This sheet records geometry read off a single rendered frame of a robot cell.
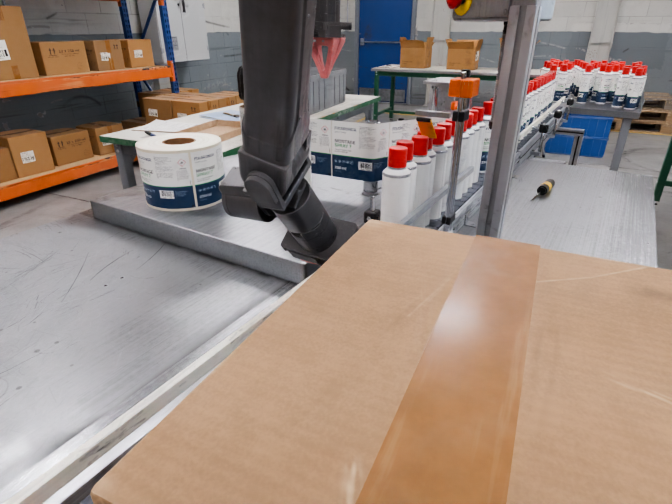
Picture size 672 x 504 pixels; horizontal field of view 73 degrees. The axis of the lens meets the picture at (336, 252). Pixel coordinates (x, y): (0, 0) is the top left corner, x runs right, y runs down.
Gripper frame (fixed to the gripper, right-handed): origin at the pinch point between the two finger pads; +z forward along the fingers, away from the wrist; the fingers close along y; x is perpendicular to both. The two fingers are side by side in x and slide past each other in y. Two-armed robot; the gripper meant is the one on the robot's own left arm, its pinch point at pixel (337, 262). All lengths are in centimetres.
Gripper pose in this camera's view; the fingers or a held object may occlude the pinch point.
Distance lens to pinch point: 72.6
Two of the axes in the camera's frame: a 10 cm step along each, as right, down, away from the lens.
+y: -8.6, -2.4, 4.5
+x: -4.1, 8.6, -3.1
